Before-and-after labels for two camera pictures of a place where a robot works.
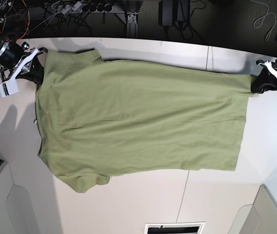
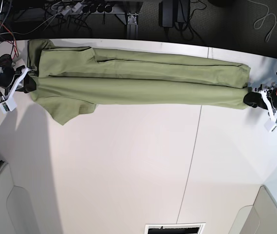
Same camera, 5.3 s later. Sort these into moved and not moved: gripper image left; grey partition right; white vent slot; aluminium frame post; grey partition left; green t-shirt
Moved: gripper image left; green t-shirt
Not moved: grey partition left; grey partition right; aluminium frame post; white vent slot
